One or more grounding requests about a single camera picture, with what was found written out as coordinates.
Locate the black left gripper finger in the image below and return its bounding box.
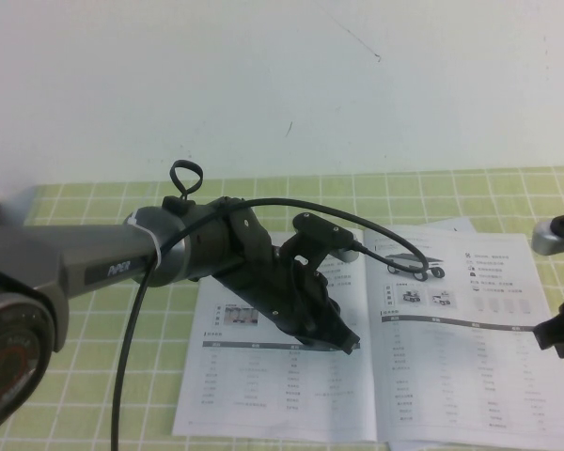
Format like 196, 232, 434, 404
331, 300, 362, 347
305, 331, 353, 356

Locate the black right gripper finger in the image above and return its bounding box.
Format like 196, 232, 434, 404
533, 317, 564, 351

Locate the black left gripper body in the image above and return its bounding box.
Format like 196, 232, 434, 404
215, 246, 344, 347

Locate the white product booklet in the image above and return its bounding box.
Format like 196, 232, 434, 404
171, 220, 564, 443

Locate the white zip tie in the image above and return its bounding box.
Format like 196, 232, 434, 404
126, 213, 165, 278

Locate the green checked tablecloth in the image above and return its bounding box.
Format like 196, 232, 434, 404
0, 166, 564, 451

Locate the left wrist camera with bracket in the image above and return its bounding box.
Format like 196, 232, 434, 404
281, 211, 366, 278

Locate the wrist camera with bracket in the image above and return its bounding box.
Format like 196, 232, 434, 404
281, 211, 366, 278
531, 210, 564, 257

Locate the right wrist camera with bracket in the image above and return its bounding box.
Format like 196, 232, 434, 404
531, 210, 564, 257

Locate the black looped strap with plug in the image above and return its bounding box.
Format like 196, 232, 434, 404
162, 159, 203, 215

